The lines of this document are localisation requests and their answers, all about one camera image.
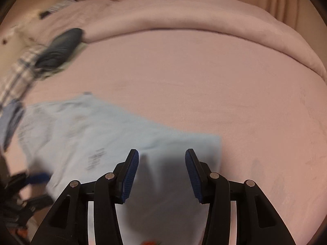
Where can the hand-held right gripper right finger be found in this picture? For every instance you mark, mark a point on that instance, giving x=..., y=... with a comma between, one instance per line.
x=193, y=176

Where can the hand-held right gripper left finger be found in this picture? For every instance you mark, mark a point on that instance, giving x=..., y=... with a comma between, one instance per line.
x=131, y=173

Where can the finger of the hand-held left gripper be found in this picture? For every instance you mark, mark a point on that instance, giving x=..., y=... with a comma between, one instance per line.
x=38, y=178
x=40, y=203

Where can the light blue strawberry pants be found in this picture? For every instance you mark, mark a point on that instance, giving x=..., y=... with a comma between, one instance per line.
x=102, y=137

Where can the blue denim cloth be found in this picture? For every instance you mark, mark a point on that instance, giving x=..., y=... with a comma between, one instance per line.
x=11, y=122

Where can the plaid pillow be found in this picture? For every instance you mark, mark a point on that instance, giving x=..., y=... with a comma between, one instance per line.
x=18, y=74

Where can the pale green folded cloth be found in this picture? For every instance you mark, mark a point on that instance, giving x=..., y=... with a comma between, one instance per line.
x=72, y=57

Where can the dark blue folded clothes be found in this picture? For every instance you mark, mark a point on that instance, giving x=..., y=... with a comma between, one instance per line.
x=58, y=48

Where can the pink duvet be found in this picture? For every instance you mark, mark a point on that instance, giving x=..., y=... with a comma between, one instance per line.
x=204, y=25

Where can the pink pillow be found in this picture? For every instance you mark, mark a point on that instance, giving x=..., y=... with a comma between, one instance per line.
x=66, y=17

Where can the blue checked pillow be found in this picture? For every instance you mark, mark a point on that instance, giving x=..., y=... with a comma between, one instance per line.
x=57, y=7

